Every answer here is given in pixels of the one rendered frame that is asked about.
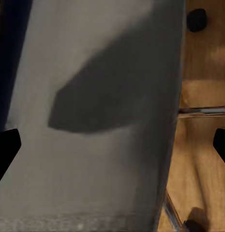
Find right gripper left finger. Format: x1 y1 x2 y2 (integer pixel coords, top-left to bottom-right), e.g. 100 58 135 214
0 128 21 181

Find swivel chair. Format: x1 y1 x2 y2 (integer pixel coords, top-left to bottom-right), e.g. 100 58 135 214
0 0 225 232

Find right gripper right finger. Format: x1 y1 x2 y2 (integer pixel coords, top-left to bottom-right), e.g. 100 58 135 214
213 128 225 162

